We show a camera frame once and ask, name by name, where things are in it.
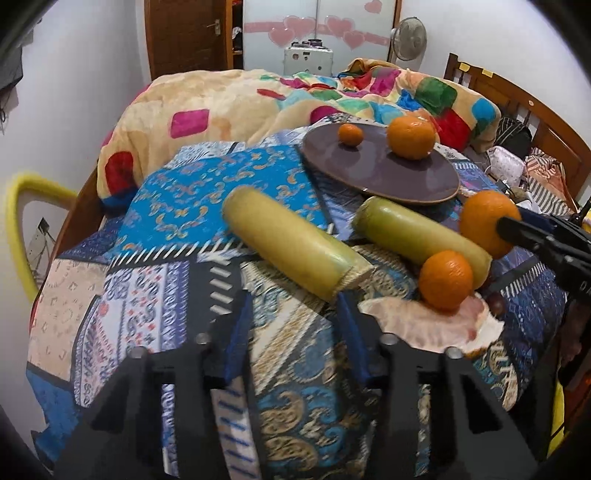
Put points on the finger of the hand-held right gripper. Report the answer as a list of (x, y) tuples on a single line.
[(535, 218), (512, 228)]

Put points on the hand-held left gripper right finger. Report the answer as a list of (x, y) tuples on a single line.
[(351, 332)]

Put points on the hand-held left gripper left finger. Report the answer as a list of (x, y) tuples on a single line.
[(240, 323)]

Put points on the large orange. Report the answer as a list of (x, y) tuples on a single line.
[(480, 217), (411, 138)]

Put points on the brown chestnut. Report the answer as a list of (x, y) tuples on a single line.
[(497, 303)]

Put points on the medium orange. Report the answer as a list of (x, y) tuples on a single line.
[(445, 281)]

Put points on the yellow-green sugarcane piece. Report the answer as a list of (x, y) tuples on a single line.
[(286, 240), (406, 230)]

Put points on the brown round plate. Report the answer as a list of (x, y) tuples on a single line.
[(369, 170)]

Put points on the striped bag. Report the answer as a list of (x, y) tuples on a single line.
[(549, 184)]

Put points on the pink white small bag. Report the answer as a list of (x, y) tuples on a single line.
[(505, 164)]

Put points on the wooden bed headboard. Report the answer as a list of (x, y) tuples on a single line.
[(554, 134)]

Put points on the black backpack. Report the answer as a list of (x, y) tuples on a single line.
[(515, 134)]

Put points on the blue patchwork blanket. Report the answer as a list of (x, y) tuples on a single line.
[(184, 217)]

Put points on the small orange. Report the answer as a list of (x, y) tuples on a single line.
[(351, 135)]

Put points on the standing electric fan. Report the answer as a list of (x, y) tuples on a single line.
[(408, 37)]

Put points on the colourful checked quilt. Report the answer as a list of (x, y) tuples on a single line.
[(207, 97)]

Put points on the small white cabinet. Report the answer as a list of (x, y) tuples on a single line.
[(307, 60)]

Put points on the frosted sliding wardrobe door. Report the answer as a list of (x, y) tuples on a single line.
[(277, 14), (351, 14)]

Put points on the wardrobe with heart stickers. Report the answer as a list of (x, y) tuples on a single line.
[(281, 34)]

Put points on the brown wooden door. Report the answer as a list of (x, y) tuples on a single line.
[(184, 37)]

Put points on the wooden bed side rail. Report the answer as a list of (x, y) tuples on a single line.
[(78, 217)]

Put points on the yellow padded rail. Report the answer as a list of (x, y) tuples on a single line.
[(14, 230)]

